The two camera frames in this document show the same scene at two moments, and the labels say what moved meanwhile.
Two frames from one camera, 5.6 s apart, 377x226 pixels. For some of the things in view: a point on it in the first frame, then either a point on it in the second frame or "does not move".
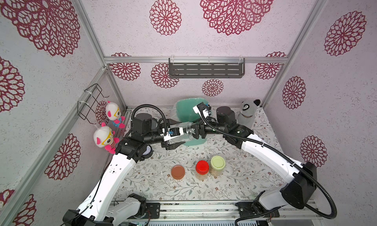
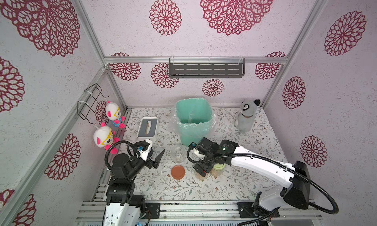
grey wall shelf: x=206 y=68 does not move
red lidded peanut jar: x=201 y=170 does not move
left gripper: x=166 y=144 -> x=149 y=163
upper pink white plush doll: x=113 y=113 does not move
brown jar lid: x=177 y=172 does not move
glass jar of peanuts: x=189 y=130 -> x=178 y=154
